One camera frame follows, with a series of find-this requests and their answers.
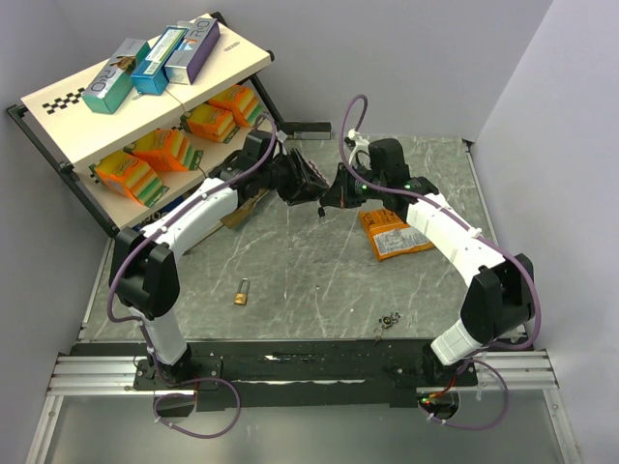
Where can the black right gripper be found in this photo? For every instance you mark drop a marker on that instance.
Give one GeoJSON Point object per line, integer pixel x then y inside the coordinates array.
{"type": "Point", "coordinates": [340, 194]}

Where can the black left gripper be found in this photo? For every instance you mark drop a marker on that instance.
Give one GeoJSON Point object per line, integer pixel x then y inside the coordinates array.
{"type": "Point", "coordinates": [300, 190]}

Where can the robot figure keychain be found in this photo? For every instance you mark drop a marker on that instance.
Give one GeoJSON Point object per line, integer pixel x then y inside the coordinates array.
{"type": "Point", "coordinates": [385, 322]}

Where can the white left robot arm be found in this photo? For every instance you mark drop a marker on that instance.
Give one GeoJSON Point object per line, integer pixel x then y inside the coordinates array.
{"type": "Point", "coordinates": [144, 275]}

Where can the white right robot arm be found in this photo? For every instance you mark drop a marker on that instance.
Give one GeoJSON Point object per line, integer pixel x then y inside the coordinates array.
{"type": "Point", "coordinates": [500, 290]}

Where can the purple wavy pot holder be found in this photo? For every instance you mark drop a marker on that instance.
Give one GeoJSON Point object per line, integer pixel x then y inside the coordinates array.
{"type": "Point", "coordinates": [315, 169]}

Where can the orange chip bag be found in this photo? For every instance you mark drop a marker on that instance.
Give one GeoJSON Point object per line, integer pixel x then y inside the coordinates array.
{"type": "Point", "coordinates": [389, 236]}

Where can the brown paper bag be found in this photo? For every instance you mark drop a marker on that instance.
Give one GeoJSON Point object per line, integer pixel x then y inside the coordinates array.
{"type": "Point", "coordinates": [235, 218]}

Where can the orange sponge pack right back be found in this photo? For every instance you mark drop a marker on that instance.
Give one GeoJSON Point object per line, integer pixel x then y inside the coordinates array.
{"type": "Point", "coordinates": [242, 102]}

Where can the orange sponge pack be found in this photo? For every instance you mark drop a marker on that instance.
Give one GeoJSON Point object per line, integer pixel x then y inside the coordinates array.
{"type": "Point", "coordinates": [209, 122]}
{"type": "Point", "coordinates": [166, 150]}
{"type": "Point", "coordinates": [131, 177]}
{"type": "Point", "coordinates": [242, 102]}

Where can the orange sponge pack right front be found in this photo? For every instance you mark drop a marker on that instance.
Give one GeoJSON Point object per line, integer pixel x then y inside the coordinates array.
{"type": "Point", "coordinates": [209, 122]}

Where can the brass padlock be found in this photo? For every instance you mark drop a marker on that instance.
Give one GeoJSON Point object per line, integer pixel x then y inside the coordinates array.
{"type": "Point", "coordinates": [242, 294]}

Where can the orange sponge pack middle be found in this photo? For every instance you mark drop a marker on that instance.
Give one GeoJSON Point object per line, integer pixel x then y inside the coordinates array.
{"type": "Point", "coordinates": [166, 150]}

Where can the purple rio box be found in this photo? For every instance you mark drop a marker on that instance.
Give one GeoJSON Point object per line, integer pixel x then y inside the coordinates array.
{"type": "Point", "coordinates": [187, 60]}

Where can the cream two tier shelf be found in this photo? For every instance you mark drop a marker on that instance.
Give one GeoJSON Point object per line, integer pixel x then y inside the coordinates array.
{"type": "Point", "coordinates": [71, 137]}

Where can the blue carton box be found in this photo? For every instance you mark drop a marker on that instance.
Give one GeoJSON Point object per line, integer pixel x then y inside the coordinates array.
{"type": "Point", "coordinates": [149, 77]}

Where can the orange sponge pack front left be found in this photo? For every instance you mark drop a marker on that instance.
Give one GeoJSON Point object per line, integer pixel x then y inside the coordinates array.
{"type": "Point", "coordinates": [131, 177]}

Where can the teal rio box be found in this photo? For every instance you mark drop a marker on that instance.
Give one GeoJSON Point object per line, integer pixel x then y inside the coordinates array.
{"type": "Point", "coordinates": [113, 82]}

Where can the black box at wall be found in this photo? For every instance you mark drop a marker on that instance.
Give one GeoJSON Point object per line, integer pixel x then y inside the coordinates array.
{"type": "Point", "coordinates": [307, 130]}

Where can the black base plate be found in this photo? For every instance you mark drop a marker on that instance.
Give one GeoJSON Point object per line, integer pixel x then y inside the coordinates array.
{"type": "Point", "coordinates": [326, 372]}

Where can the aluminium rail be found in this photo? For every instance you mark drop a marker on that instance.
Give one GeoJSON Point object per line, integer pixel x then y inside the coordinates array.
{"type": "Point", "coordinates": [93, 376]}

